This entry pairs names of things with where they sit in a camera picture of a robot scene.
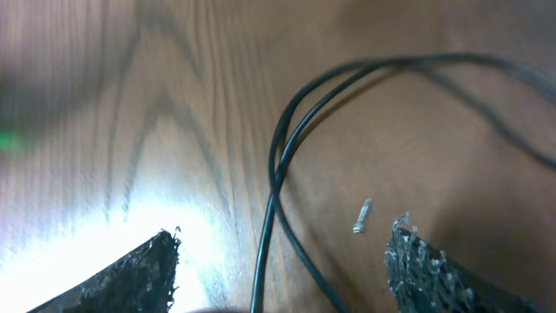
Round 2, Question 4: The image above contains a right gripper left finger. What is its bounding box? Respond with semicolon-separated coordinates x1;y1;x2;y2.
30;230;181;313

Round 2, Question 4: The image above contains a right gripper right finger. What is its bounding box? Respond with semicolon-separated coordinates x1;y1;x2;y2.
385;213;540;313

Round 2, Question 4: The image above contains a black cable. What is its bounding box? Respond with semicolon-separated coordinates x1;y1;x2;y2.
249;52;556;313

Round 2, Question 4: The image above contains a small silver screw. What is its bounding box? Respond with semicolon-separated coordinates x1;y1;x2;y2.
352;198;373;234

